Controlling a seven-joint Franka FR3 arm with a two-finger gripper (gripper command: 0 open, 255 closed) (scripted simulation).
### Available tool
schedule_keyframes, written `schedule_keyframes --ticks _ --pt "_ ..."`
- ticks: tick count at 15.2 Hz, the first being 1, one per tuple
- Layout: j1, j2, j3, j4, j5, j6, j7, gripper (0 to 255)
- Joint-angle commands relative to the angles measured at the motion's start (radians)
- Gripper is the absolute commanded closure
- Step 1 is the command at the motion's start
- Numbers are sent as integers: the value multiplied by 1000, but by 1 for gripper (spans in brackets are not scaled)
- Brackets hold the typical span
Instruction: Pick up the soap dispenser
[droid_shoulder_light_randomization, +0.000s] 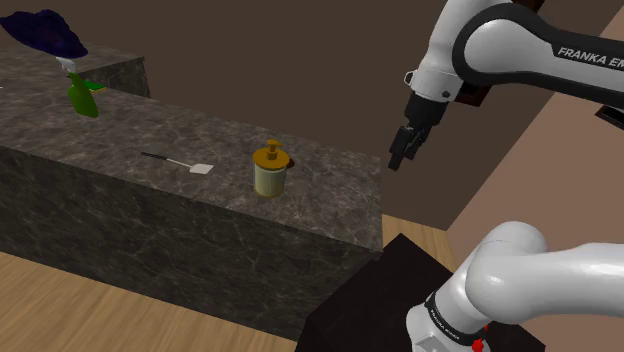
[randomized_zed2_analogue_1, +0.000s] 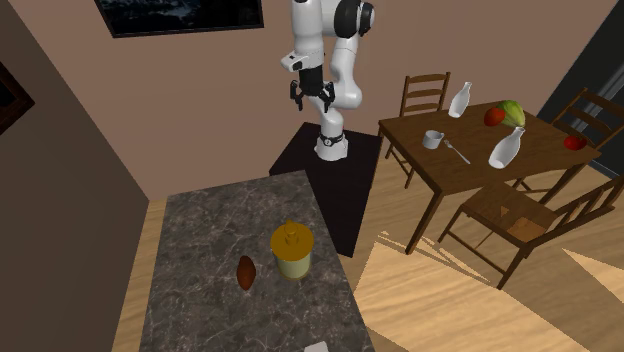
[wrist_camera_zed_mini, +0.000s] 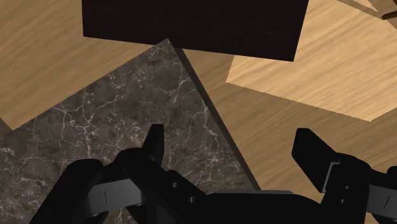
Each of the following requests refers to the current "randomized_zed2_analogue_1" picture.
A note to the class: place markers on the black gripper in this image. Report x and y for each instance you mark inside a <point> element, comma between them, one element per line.
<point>311,80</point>

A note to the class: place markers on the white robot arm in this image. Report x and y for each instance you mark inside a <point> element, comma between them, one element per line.
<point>306,29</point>

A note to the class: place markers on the dark robot stand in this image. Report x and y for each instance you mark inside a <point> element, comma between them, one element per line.
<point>336,195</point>

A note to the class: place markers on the wooden ladder-back chair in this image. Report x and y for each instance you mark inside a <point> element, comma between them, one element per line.
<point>507,212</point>
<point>423,92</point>
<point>587,117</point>

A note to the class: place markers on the white cup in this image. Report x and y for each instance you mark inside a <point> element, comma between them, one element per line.
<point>432,140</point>

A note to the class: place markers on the small white vase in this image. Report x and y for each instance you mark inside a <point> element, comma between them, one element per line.
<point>460,102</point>

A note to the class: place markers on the silver fork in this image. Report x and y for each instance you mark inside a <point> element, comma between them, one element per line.
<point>458,153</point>

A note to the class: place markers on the yellow lidded jar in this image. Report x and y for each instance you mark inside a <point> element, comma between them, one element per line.
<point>292,253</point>

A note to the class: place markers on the brown wooden dining table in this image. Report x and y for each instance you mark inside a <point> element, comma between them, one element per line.
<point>468,141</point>

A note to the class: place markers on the red tomato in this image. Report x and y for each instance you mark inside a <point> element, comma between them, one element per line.
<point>493,117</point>

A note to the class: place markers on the brown sweet potato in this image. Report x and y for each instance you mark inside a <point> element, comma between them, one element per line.
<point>246,274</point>

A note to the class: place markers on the large white vase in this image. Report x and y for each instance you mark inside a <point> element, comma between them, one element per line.
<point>504,151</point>

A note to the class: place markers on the green lettuce head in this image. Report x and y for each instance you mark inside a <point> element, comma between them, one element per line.
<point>514,113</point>

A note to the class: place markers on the small white flat object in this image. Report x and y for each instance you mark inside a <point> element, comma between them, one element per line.
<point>317,347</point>

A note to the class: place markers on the dark door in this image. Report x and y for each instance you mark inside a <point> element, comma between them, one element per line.
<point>585,58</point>

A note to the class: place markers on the large dark wall picture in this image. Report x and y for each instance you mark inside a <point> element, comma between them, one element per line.
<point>180,14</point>

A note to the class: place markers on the dark wood-framed wall picture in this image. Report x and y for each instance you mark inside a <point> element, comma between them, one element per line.
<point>10,100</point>

